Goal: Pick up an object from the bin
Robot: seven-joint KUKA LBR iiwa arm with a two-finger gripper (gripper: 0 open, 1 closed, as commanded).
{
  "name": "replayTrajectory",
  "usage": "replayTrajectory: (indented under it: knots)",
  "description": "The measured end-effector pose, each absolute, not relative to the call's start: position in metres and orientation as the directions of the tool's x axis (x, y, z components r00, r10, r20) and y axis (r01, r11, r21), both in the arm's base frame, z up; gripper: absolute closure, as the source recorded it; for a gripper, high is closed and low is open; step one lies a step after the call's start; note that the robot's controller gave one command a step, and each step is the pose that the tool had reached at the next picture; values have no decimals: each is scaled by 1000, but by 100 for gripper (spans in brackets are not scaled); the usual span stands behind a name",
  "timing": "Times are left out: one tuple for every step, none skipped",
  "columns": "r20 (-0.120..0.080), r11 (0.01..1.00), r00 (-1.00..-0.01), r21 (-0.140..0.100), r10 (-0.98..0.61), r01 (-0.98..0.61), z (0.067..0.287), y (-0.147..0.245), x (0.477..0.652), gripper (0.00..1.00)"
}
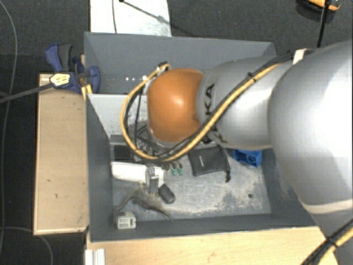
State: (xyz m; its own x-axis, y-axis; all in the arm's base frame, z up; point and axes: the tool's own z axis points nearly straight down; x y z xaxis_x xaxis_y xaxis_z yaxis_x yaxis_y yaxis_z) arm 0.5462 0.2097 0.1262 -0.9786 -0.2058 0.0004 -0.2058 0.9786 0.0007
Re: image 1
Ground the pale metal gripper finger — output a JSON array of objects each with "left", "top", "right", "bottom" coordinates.
[
  {"left": 145, "top": 167, "right": 156, "bottom": 189},
  {"left": 150, "top": 175, "right": 161, "bottom": 196}
]

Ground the small black oval object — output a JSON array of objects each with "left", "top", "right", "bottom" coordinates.
[{"left": 158, "top": 183, "right": 177, "bottom": 204}]

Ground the brown toy lizard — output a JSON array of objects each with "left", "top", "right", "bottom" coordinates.
[{"left": 115, "top": 188, "right": 174, "bottom": 221}]

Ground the white flat block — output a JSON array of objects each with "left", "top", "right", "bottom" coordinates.
[{"left": 110, "top": 161, "right": 164, "bottom": 183}]

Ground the small grey-white box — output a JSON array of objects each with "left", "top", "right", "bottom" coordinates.
[{"left": 115, "top": 210, "right": 137, "bottom": 230}]

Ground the grey metal bin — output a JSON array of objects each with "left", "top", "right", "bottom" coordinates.
[{"left": 83, "top": 31, "right": 318, "bottom": 241}]

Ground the pale wood flat board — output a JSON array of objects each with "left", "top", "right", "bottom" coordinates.
[{"left": 33, "top": 73, "right": 90, "bottom": 236}]

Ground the blue plastic block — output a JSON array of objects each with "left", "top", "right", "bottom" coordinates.
[{"left": 233, "top": 149, "right": 263, "bottom": 168}]

